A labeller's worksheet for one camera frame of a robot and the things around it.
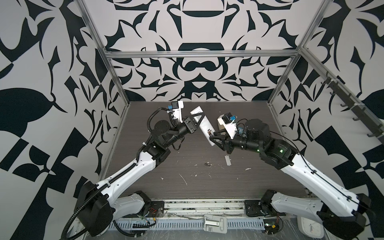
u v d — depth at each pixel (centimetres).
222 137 56
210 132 64
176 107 59
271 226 70
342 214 39
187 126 58
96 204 38
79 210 36
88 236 68
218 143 60
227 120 53
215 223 69
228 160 90
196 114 62
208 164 89
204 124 64
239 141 54
